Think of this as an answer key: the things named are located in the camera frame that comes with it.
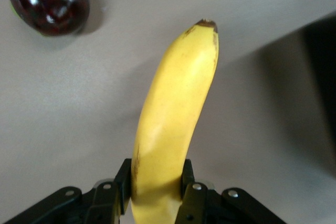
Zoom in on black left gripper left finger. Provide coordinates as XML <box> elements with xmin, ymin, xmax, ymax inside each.
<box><xmin>0</xmin><ymin>157</ymin><xmax>132</xmax><ymax>224</ymax></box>

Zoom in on yellow banana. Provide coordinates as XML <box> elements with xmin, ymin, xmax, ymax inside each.
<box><xmin>130</xmin><ymin>18</ymin><xmax>219</xmax><ymax>224</ymax></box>

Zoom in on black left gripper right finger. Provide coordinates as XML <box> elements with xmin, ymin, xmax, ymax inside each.
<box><xmin>175</xmin><ymin>157</ymin><xmax>288</xmax><ymax>224</ymax></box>

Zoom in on dark purple plum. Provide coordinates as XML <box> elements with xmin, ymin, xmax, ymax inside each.
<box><xmin>6</xmin><ymin>0</ymin><xmax>91</xmax><ymax>37</ymax></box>

